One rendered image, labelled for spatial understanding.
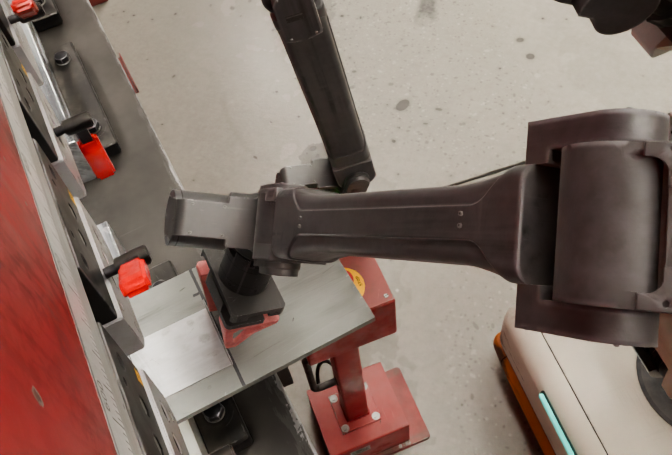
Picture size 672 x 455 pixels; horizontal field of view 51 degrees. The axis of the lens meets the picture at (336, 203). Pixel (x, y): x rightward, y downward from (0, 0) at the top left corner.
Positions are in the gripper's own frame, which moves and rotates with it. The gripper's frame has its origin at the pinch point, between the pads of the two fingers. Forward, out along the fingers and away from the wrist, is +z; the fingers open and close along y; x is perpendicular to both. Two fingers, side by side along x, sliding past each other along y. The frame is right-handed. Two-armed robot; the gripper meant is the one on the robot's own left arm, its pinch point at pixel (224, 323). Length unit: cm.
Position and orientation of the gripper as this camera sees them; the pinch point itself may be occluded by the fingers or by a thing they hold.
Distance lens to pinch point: 87.6
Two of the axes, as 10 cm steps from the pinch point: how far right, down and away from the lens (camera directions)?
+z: -3.4, 7.0, 6.3
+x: 8.3, -0.9, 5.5
